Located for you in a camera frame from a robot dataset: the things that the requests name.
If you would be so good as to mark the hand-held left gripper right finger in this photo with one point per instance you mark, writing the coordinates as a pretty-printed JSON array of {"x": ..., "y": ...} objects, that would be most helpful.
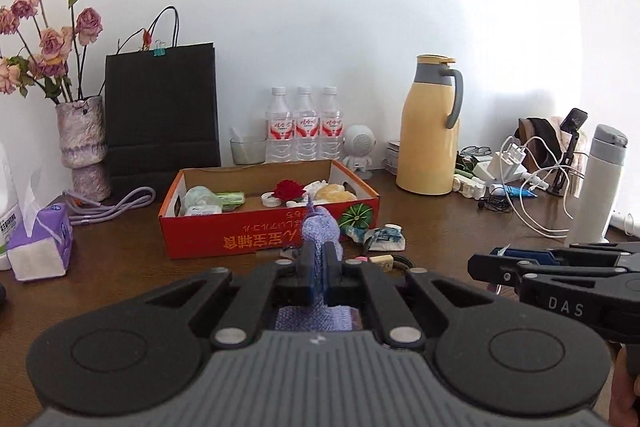
[{"x": 340, "y": 277}]

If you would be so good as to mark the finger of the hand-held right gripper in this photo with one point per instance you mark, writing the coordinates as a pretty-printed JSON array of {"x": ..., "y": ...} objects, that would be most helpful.
[
  {"x": 530, "y": 254},
  {"x": 495, "y": 272}
]

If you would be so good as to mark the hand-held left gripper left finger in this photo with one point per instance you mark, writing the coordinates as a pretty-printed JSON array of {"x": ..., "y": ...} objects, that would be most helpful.
[{"x": 300, "y": 277}]

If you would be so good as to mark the grey-blue linen pouch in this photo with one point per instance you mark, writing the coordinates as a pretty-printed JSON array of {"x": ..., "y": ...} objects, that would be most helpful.
[{"x": 320, "y": 227}]

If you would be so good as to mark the red cardboard box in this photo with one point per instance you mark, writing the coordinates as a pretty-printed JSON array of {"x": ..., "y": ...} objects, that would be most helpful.
[{"x": 225, "y": 242}]

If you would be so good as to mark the white round lid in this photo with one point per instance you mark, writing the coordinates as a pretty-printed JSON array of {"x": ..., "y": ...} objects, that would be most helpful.
[{"x": 270, "y": 199}]

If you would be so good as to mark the white and yellow plush toy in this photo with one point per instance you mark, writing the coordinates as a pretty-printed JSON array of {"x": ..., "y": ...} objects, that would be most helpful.
[{"x": 337, "y": 193}]

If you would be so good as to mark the red artificial rose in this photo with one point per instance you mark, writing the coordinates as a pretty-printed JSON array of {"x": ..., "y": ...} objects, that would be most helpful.
[{"x": 289, "y": 189}]

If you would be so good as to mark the green packet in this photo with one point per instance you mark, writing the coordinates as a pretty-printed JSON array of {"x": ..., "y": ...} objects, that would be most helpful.
[{"x": 231, "y": 199}]

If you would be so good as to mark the clear cotton swab box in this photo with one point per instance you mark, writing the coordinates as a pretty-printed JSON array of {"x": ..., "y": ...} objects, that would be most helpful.
[{"x": 205, "y": 209}]

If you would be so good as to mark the green plastic bag roll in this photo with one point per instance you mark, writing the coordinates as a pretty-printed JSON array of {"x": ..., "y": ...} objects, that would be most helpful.
[{"x": 199, "y": 196}]

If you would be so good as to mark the person's right hand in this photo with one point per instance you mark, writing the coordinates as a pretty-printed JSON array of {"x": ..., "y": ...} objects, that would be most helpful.
[{"x": 625, "y": 402}]

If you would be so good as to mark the small beige block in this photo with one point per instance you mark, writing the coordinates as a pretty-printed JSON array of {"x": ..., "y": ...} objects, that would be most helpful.
[{"x": 381, "y": 260}]

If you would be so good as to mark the crumpled teal packet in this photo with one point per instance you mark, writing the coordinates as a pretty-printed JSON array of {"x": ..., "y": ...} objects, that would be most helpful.
[{"x": 386, "y": 238}]

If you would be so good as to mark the black earphones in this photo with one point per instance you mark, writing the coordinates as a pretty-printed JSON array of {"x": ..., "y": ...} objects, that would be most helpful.
[{"x": 492, "y": 204}]

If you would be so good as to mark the blue pen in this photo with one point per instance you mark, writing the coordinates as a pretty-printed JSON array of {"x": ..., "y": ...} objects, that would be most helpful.
[{"x": 520, "y": 192}]

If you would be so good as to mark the small white tubes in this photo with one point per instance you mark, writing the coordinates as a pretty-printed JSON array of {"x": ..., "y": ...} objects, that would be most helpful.
[{"x": 470, "y": 188}]

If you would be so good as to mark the white charger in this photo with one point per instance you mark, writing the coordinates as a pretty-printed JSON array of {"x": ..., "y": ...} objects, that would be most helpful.
[{"x": 507, "y": 164}]

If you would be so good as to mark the white thermos bottle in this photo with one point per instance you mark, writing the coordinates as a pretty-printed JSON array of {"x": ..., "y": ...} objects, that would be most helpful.
[{"x": 597, "y": 187}]

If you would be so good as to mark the black glasses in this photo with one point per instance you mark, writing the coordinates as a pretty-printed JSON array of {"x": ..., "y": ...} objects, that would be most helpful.
[{"x": 475, "y": 151}]

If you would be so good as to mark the brown and beige cloth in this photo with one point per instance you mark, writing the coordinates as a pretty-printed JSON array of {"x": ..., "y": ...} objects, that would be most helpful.
[{"x": 542, "y": 134}]

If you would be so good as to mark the small stacked boxes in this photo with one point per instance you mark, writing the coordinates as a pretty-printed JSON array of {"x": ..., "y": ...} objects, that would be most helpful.
[{"x": 392, "y": 157}]

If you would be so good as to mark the glass cup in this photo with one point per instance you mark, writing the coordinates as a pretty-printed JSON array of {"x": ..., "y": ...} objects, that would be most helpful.
[{"x": 247, "y": 152}]

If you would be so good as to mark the white robot speaker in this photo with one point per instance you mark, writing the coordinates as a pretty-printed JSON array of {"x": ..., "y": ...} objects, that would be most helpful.
[{"x": 360, "y": 142}]

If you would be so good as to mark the yellow thermos jug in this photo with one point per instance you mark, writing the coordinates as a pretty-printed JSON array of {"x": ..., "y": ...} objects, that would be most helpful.
[{"x": 425, "y": 142}]

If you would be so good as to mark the black paper bag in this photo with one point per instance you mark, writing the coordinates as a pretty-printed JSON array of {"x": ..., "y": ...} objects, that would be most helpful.
[{"x": 160, "y": 107}]

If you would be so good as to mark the purple tissue pack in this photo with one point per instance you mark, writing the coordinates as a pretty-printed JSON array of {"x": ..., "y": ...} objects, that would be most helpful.
[{"x": 45, "y": 247}]

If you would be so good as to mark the mottled purple vase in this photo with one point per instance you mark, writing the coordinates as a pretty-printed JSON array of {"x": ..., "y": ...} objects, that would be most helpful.
[{"x": 82, "y": 132}]

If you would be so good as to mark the teal binder clip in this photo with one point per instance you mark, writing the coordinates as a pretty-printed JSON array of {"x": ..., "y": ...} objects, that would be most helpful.
[{"x": 159, "y": 49}]

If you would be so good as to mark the red bud twig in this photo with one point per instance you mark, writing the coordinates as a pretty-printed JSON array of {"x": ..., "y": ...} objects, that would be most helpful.
[{"x": 146, "y": 38}]

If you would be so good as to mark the white detergent bottle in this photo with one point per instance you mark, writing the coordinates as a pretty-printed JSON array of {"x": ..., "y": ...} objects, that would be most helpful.
[{"x": 6, "y": 217}]

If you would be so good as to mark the dried rose bouquet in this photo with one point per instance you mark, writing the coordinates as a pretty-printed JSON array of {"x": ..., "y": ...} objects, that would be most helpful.
[{"x": 55, "y": 42}]

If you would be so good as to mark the black camera on stand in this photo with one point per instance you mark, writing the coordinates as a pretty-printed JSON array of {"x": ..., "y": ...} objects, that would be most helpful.
[{"x": 575, "y": 122}]

